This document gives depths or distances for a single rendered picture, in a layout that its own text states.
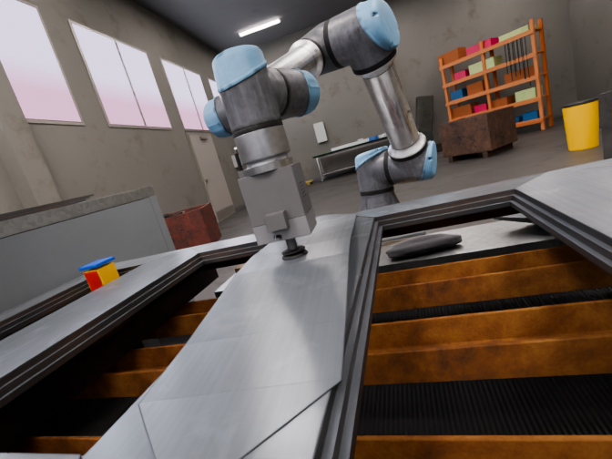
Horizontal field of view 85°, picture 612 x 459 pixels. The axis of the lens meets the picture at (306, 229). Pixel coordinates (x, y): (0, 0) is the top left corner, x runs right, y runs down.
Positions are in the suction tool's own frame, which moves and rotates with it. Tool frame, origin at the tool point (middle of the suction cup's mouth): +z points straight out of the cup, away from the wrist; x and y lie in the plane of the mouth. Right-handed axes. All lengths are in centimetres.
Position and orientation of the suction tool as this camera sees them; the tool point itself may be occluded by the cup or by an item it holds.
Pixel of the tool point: (297, 261)
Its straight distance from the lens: 54.0
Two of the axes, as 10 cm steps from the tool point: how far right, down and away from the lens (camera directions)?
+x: 1.7, -2.7, 9.5
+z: 2.7, 9.4, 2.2
